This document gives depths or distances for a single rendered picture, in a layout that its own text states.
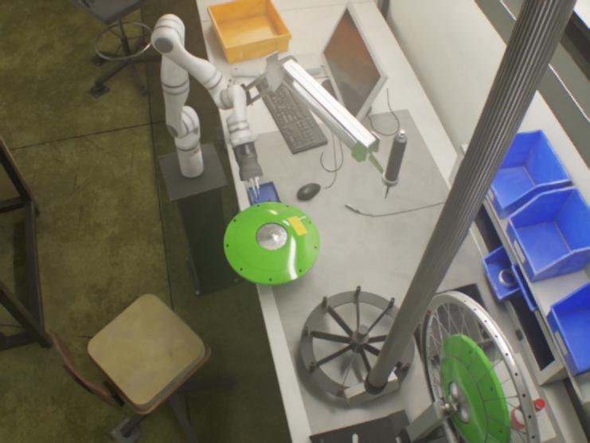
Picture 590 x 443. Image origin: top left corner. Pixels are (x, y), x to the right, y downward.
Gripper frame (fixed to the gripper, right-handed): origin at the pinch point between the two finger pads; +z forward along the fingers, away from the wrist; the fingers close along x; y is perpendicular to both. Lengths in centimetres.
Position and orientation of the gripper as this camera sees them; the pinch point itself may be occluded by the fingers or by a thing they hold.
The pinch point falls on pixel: (258, 197)
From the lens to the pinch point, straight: 186.9
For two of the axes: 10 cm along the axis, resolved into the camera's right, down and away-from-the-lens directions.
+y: -1.9, 0.0, 9.8
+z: 2.6, 9.6, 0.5
